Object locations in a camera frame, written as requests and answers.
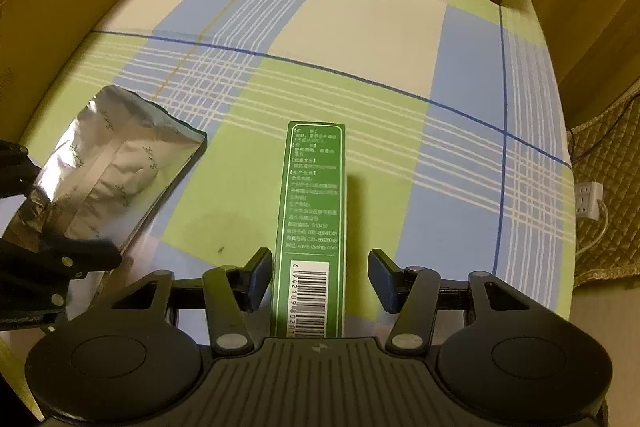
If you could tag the white power strip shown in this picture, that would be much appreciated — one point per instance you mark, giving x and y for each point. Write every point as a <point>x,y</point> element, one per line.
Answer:
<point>588,196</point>

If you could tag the silver foil pouch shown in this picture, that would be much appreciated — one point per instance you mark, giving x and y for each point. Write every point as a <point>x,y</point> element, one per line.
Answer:
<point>108,173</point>

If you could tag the checkered tablecloth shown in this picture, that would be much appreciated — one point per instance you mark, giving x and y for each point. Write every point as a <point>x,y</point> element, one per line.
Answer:
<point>456,153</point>

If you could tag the green medicine box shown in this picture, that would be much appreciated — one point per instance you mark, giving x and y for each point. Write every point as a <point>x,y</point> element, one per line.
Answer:
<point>309,266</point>

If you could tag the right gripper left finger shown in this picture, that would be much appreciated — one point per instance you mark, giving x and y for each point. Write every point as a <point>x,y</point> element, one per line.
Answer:
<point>229,292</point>

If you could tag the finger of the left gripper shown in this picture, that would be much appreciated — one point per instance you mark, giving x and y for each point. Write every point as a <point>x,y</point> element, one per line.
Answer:
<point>71,259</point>
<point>17,171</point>

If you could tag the quilted olive chair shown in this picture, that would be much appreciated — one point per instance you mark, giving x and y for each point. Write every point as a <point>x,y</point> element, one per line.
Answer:
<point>606,150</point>

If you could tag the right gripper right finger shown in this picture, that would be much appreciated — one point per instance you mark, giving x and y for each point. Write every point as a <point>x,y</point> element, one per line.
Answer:
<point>410,294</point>

